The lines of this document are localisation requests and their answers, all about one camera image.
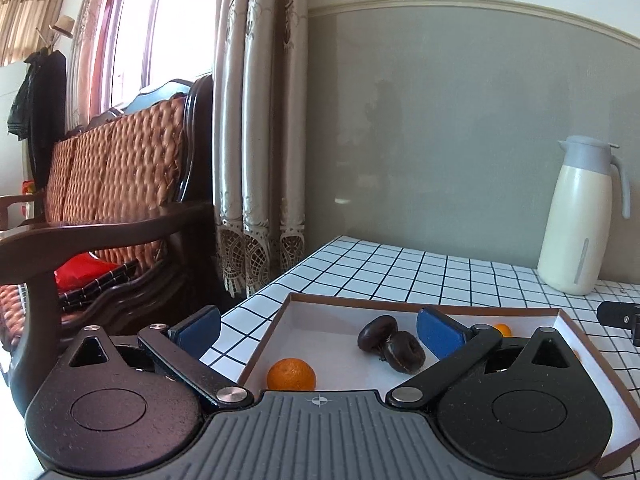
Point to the dark wooden armchair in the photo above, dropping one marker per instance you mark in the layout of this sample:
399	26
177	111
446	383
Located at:
17	207

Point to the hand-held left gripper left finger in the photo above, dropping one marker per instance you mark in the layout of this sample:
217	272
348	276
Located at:
197	332

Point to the dark brown doughnut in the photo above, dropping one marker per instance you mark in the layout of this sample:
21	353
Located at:
376	331
404	352

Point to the brown cardboard box white inside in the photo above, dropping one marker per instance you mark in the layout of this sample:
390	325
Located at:
340	330

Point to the red cushion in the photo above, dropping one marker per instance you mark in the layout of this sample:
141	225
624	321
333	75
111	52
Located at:
82	271

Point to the window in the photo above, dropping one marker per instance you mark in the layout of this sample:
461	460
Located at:
135	35

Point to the orange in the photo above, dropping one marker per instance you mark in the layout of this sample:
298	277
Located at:
291	375
503	330

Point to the brown pleated curtain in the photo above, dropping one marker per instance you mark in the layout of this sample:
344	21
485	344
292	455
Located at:
30	15

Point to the dark checked seat cushion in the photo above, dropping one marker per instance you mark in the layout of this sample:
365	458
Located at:
97	285

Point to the cream thermos jug grey lid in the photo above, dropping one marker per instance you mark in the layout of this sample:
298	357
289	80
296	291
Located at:
575	225

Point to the beige curtain with lace hem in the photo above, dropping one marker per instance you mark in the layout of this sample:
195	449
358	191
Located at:
260	125

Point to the beige brimmed hat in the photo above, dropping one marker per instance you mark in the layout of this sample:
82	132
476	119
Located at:
64	25

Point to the white black checked tablecloth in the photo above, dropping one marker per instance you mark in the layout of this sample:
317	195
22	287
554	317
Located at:
375	270

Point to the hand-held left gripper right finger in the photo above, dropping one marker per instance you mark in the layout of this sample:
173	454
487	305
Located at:
440	332

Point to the dark wooden sofa woven cushions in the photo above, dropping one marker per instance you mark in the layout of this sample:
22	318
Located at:
130	170

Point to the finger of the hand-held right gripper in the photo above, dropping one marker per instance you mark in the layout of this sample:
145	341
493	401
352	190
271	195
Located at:
615	314

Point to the black jacket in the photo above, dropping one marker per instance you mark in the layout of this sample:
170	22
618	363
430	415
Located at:
37	105

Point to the wooden coat stand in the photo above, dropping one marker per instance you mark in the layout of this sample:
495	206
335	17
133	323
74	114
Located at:
45	42

